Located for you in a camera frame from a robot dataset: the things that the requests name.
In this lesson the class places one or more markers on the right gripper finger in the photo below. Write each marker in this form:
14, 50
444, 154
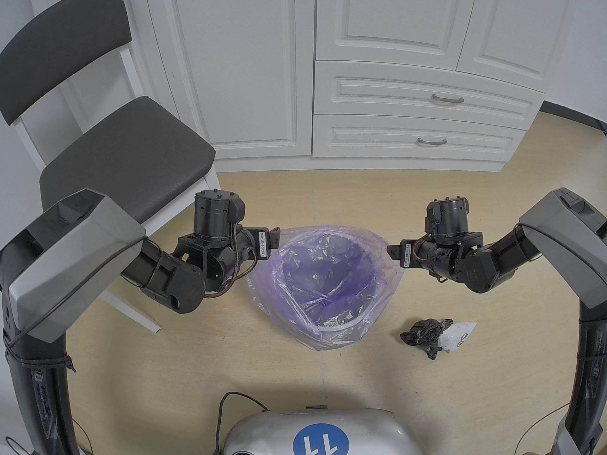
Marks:
396, 252

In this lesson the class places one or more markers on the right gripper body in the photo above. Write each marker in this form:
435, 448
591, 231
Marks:
422, 254

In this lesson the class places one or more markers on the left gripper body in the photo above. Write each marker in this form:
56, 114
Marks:
251, 244

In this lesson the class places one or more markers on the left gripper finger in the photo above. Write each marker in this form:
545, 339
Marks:
274, 237

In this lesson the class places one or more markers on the purple plastic bag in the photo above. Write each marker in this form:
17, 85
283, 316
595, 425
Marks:
322, 273

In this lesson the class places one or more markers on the black plastic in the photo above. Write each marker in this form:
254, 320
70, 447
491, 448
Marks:
424, 332

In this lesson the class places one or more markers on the clear printed wrapper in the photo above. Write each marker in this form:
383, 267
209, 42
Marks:
457, 334

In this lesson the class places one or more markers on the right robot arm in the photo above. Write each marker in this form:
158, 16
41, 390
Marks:
555, 235

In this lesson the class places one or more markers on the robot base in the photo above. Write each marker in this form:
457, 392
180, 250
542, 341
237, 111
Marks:
322, 432

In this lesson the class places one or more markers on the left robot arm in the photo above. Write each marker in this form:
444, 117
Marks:
71, 254

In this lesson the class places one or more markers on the white trash bin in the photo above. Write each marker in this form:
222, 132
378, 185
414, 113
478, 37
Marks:
344, 326

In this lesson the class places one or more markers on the white chair with grey cushions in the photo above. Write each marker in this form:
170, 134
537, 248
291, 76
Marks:
128, 149

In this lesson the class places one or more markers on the white wardrobe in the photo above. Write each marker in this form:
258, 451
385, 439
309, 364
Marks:
379, 40

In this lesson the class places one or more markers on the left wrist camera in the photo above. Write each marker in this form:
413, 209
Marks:
238, 209

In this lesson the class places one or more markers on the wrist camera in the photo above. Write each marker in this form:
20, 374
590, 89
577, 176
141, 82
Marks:
432, 214
238, 209

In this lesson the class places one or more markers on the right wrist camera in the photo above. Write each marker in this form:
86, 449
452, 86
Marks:
432, 214

